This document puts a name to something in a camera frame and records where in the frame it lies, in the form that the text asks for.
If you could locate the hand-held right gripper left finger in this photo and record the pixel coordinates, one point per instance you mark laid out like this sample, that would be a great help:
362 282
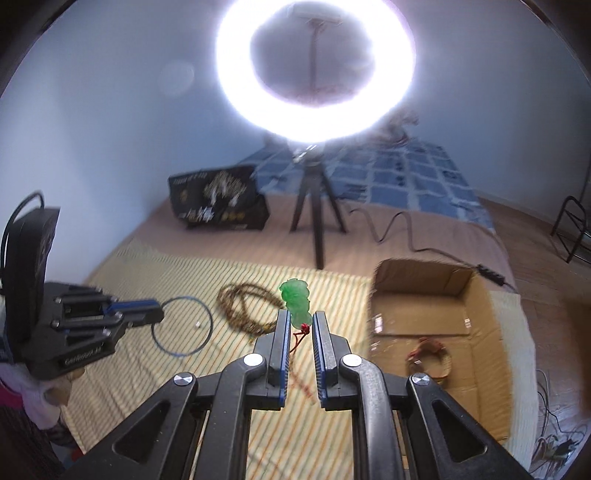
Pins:
280 355

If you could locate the black bag with gold print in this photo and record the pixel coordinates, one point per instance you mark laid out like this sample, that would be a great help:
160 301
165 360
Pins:
217 198

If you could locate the person's left hand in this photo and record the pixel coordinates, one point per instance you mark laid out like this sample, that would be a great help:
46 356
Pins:
61 390

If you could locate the blue patchwork quilt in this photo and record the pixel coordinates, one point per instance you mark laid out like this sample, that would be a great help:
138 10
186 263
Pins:
406 175

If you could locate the brown cloth heap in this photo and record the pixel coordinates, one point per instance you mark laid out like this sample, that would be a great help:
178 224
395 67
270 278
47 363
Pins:
401 127

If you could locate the black metal rack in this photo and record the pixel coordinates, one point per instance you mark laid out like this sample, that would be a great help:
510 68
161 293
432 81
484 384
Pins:
570 230

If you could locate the dark patterned clothing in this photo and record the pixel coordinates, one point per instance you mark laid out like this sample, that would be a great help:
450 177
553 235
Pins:
23 447

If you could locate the thin blue bangle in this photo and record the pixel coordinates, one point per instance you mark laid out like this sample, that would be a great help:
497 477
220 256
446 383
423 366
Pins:
208 332

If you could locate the brown bed sheet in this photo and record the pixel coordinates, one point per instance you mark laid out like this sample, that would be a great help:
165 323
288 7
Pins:
415 240

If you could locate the phone holder on pole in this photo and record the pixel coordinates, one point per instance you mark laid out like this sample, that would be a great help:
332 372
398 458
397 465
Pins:
316 46

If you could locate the yellow striped mat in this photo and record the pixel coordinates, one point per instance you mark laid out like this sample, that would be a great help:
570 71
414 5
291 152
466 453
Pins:
184 258

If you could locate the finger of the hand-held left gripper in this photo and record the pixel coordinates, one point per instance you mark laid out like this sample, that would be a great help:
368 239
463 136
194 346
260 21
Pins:
138 317
138 305

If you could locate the cardboard box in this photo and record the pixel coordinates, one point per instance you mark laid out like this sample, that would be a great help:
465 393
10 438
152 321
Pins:
429 314

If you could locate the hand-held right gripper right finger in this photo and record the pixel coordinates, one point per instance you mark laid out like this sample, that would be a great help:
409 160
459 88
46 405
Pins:
320 360

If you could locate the black tripod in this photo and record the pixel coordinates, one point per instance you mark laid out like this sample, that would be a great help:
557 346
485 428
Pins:
318 207

